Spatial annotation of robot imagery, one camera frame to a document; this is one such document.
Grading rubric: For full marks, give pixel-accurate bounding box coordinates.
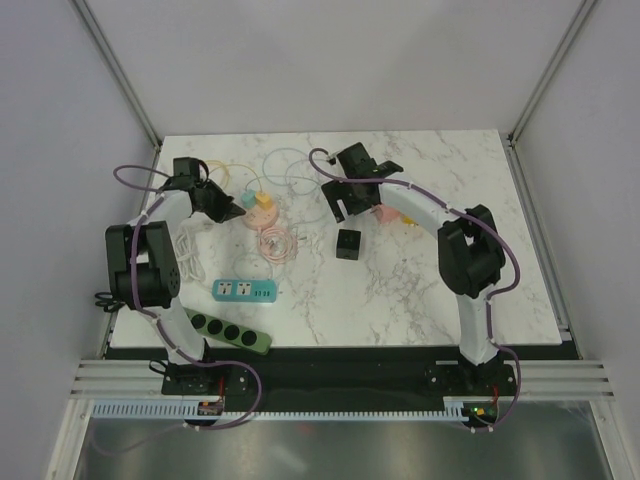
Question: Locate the teal plug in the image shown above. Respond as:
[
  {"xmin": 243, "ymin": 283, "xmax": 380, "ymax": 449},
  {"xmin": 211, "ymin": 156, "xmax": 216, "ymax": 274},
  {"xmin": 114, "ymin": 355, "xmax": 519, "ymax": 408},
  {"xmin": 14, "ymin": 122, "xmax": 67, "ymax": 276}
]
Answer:
[{"xmin": 241, "ymin": 190, "xmax": 256, "ymax": 210}]

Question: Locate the pink round power socket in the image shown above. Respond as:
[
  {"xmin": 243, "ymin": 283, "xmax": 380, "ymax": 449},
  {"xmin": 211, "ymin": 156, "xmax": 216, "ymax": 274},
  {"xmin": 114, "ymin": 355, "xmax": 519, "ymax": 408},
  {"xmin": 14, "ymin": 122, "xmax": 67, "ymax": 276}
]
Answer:
[{"xmin": 242, "ymin": 206, "xmax": 279, "ymax": 231}]

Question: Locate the yellow plug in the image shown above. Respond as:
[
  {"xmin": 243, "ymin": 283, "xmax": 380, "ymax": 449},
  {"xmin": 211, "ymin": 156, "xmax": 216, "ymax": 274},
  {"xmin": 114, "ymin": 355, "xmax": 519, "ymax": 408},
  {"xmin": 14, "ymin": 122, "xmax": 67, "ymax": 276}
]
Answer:
[{"xmin": 255, "ymin": 192, "xmax": 273, "ymax": 210}]

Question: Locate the black cube adapter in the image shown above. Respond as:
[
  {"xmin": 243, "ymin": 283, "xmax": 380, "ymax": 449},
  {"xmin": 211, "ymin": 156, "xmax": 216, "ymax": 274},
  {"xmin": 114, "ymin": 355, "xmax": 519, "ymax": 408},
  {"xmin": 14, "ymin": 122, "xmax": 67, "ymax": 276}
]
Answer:
[{"xmin": 336, "ymin": 229, "xmax": 361, "ymax": 261}]

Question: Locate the pink cube plug adapter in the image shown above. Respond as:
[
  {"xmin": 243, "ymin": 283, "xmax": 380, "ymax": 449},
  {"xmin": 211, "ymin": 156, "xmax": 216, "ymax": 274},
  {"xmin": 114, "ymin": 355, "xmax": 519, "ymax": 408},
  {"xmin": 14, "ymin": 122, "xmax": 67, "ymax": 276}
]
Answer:
[{"xmin": 372, "ymin": 205, "xmax": 402, "ymax": 225}]

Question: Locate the teal power strip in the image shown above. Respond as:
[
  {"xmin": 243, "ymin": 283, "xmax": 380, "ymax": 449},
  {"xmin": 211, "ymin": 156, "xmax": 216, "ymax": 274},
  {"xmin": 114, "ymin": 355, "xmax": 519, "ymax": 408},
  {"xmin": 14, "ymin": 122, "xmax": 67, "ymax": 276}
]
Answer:
[{"xmin": 211, "ymin": 279, "xmax": 277, "ymax": 304}]

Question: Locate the green power strip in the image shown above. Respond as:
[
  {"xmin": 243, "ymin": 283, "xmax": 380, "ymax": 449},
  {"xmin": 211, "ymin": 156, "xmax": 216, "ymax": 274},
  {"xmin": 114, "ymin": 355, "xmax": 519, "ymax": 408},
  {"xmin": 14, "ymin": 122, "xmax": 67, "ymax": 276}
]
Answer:
[{"xmin": 185, "ymin": 308, "xmax": 272, "ymax": 355}]

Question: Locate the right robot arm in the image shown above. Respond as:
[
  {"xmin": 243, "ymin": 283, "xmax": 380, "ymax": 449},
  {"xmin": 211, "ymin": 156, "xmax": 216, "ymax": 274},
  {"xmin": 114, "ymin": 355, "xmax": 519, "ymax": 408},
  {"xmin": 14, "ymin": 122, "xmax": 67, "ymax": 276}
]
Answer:
[{"xmin": 309, "ymin": 142, "xmax": 506, "ymax": 394}]

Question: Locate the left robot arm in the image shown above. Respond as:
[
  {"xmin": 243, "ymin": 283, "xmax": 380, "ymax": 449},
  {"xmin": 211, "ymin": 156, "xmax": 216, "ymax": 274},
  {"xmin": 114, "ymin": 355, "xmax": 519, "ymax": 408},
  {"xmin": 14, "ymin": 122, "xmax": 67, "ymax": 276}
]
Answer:
[{"xmin": 105, "ymin": 157, "xmax": 246, "ymax": 393}]

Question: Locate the yellow thin cable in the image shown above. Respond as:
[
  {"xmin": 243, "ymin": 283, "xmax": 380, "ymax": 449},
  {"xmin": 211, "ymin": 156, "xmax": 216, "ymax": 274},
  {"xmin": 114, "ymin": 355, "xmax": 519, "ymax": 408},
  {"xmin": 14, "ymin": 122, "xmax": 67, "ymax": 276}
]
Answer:
[{"xmin": 202, "ymin": 159, "xmax": 261, "ymax": 196}]

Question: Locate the pink coiled cable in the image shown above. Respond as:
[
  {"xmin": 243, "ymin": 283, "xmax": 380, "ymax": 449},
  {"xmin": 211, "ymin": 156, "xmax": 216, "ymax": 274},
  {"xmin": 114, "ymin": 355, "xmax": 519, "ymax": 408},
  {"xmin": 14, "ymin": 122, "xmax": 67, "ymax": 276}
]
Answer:
[{"xmin": 257, "ymin": 225, "xmax": 300, "ymax": 265}]

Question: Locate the white coiled cable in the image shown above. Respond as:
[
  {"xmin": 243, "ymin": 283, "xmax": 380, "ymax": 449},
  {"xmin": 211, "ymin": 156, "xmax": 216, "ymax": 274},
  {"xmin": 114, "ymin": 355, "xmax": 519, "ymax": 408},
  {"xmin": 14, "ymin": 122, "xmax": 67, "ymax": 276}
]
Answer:
[{"xmin": 173, "ymin": 219, "xmax": 214, "ymax": 284}]

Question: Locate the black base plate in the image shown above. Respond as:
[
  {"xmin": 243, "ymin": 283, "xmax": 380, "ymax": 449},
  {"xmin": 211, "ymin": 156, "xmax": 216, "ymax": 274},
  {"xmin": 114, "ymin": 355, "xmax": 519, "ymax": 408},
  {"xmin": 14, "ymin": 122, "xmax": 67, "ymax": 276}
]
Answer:
[{"xmin": 162, "ymin": 347, "xmax": 516, "ymax": 413}]

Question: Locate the white slotted cable duct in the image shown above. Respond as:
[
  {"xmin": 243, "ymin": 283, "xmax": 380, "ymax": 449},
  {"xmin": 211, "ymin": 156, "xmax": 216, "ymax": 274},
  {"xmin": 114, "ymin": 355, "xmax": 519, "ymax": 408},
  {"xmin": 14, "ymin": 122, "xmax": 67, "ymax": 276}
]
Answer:
[{"xmin": 91, "ymin": 398, "xmax": 469, "ymax": 422}]

